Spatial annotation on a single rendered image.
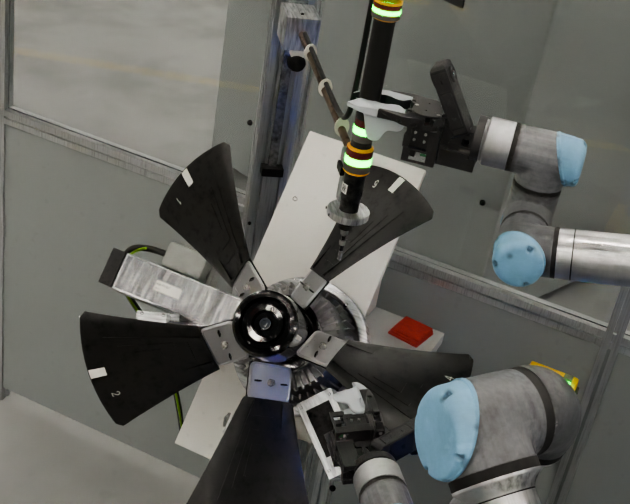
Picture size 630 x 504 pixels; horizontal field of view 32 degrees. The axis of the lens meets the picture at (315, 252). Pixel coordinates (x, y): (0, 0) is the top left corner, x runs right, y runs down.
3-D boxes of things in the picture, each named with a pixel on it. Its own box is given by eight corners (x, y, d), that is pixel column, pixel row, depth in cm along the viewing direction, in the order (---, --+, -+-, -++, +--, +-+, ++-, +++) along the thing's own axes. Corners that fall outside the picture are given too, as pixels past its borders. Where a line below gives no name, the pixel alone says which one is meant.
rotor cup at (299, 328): (249, 294, 207) (227, 279, 195) (324, 297, 203) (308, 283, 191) (240, 371, 204) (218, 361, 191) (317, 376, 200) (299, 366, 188)
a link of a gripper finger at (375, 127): (340, 138, 170) (400, 149, 170) (346, 102, 167) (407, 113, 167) (342, 130, 173) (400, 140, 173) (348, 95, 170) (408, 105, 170)
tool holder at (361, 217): (320, 197, 185) (329, 145, 181) (361, 200, 187) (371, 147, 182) (330, 225, 178) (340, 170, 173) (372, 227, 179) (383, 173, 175)
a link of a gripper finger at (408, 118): (376, 121, 167) (433, 132, 167) (377, 112, 166) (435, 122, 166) (378, 109, 171) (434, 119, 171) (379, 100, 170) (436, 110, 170)
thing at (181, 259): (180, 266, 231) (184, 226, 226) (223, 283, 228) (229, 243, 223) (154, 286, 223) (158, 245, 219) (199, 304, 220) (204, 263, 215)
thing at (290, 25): (275, 35, 235) (280, -4, 231) (307, 37, 237) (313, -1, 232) (282, 53, 226) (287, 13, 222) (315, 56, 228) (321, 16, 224)
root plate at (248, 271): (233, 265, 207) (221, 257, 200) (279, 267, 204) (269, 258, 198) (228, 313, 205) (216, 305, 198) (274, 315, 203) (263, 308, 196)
